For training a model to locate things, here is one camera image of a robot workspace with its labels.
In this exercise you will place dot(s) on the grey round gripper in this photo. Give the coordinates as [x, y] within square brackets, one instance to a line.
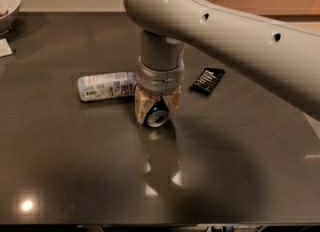
[160, 78]

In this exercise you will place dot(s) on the blue pepsi can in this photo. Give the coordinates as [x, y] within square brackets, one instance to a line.
[158, 115]

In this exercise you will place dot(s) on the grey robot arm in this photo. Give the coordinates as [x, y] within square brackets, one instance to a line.
[282, 58]

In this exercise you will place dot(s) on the clear plastic water bottle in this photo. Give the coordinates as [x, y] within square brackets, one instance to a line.
[106, 86]

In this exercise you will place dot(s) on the black snack bar wrapper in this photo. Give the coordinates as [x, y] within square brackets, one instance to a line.
[207, 81]

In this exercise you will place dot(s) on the white paper napkin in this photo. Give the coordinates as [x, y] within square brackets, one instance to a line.
[5, 49]

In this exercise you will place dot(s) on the silver metal bowl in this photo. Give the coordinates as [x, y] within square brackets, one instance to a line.
[9, 10]

